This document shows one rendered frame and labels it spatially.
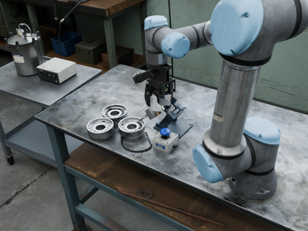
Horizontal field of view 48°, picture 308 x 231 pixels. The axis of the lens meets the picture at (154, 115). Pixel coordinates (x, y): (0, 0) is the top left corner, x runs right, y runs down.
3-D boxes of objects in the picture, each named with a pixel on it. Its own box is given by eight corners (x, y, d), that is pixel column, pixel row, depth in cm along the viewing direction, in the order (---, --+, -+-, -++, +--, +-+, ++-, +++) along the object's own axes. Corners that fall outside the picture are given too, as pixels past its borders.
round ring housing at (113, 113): (98, 117, 149) (97, 109, 147) (120, 109, 154) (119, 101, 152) (110, 129, 142) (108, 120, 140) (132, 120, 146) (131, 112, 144)
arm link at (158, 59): (140, 51, 118) (156, 44, 123) (141, 63, 120) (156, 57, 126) (158, 55, 114) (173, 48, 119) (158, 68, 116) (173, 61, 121)
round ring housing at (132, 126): (114, 137, 137) (113, 129, 135) (126, 122, 145) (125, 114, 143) (138, 143, 134) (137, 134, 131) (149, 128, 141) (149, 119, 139)
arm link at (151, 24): (151, 22, 108) (139, 16, 114) (152, 56, 113) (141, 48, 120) (173, 18, 111) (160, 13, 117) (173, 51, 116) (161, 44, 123)
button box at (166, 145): (152, 148, 131) (151, 137, 128) (162, 138, 135) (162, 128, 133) (171, 155, 127) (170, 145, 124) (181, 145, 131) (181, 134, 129)
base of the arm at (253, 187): (283, 177, 115) (288, 153, 110) (266, 207, 105) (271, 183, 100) (239, 161, 123) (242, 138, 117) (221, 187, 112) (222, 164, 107)
